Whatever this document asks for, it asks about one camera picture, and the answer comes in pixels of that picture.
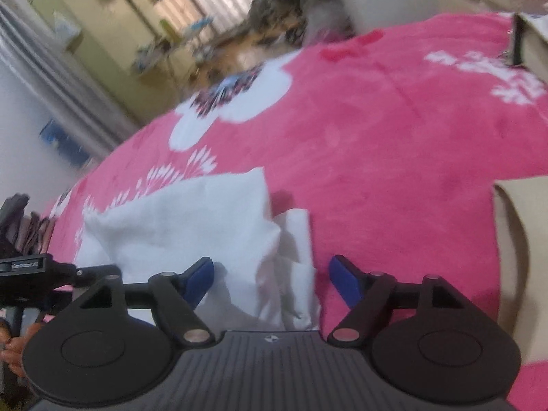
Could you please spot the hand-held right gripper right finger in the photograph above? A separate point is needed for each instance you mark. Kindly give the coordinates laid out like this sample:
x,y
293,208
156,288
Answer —
x,y
342,277

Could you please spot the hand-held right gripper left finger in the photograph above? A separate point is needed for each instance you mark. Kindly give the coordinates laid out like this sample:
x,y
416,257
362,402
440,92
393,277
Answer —
x,y
199,278

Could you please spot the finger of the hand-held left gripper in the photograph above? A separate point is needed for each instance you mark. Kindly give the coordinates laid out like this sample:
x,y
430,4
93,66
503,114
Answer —
x,y
96,273

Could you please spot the white shirt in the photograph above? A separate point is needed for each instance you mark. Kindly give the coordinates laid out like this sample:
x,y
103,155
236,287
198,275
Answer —
x,y
192,222

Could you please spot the stack of folded clothes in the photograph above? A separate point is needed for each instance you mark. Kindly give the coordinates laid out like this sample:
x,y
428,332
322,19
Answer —
x,y
30,227

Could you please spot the white and beige clothes pile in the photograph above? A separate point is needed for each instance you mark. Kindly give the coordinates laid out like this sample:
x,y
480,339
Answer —
x,y
535,43

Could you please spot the person's left hand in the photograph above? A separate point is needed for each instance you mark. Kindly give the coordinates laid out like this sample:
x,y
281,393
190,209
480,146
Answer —
x,y
13,351

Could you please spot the blue water jug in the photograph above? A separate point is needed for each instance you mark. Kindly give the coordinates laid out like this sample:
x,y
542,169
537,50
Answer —
x,y
64,141

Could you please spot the pink floral blanket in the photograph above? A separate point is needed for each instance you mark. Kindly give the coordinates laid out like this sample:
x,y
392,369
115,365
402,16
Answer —
x,y
385,137

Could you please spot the beige garment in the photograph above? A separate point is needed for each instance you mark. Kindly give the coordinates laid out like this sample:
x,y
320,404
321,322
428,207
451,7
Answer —
x,y
526,244

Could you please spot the grey curtain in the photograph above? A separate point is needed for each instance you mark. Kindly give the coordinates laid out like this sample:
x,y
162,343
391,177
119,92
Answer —
x,y
55,81

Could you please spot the folding table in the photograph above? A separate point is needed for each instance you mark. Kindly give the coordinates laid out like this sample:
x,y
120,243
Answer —
x,y
171,51

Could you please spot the pink plastic bag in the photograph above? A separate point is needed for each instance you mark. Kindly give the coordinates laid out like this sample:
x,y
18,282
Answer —
x,y
325,21

